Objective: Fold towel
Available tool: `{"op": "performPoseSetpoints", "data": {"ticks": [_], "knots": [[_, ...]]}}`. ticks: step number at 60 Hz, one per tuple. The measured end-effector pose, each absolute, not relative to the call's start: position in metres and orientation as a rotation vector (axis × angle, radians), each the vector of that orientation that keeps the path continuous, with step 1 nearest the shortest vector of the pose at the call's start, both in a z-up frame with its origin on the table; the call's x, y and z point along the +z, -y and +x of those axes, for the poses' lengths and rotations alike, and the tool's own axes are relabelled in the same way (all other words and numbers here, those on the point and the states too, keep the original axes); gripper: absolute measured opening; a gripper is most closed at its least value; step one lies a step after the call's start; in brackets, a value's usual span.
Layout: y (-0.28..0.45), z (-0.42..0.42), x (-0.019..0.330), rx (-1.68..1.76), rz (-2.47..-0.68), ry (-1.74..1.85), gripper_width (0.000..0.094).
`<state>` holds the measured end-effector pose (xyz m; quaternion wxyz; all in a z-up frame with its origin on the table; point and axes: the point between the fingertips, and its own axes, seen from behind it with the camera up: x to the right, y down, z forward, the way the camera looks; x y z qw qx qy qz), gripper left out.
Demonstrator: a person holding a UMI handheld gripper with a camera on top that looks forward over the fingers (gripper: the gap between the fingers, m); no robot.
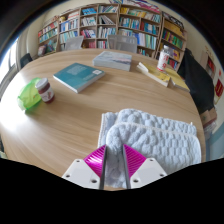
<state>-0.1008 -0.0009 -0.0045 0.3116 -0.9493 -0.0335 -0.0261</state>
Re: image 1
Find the grey book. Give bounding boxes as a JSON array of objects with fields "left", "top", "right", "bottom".
[{"left": 92, "top": 50, "right": 133, "bottom": 72}]

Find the teal book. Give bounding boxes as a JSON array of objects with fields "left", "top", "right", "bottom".
[{"left": 52, "top": 62, "right": 106, "bottom": 94}]

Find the white fluffy towel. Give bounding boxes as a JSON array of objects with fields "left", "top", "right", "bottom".
[{"left": 97, "top": 107, "right": 202, "bottom": 190}]

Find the grey mesh chair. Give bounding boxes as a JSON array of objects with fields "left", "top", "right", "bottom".
[
  {"left": 107, "top": 34, "right": 138, "bottom": 54},
  {"left": 64, "top": 35, "right": 85, "bottom": 52}
]

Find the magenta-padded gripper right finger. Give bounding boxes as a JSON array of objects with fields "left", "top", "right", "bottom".
[{"left": 121, "top": 143, "right": 168, "bottom": 190}]

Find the green plastic container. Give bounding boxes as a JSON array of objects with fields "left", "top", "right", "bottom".
[{"left": 17, "top": 77, "right": 43, "bottom": 112}]

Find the white bottle with red label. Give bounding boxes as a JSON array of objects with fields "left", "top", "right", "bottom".
[{"left": 156, "top": 44, "right": 174, "bottom": 73}]

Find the small jar with red label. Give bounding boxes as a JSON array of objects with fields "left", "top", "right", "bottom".
[{"left": 34, "top": 77, "right": 56, "bottom": 104}]

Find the wooden bookshelf with books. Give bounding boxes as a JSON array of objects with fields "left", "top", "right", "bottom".
[{"left": 36, "top": 0, "right": 188, "bottom": 72}]

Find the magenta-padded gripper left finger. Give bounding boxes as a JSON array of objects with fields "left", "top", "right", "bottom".
[{"left": 61, "top": 144, "right": 108, "bottom": 190}]

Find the cardboard box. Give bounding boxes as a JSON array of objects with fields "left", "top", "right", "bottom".
[{"left": 199, "top": 108, "right": 218, "bottom": 129}]

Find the dark office chair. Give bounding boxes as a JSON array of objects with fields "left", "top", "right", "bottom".
[{"left": 19, "top": 53, "right": 34, "bottom": 69}]

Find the red banner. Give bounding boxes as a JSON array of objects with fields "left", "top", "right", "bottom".
[{"left": 214, "top": 78, "right": 224, "bottom": 98}]

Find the yellow book with white pages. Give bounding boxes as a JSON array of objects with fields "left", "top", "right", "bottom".
[{"left": 135, "top": 61, "right": 172, "bottom": 88}]

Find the black cloth cover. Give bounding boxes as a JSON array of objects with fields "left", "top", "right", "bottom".
[{"left": 185, "top": 48, "right": 216, "bottom": 116}]

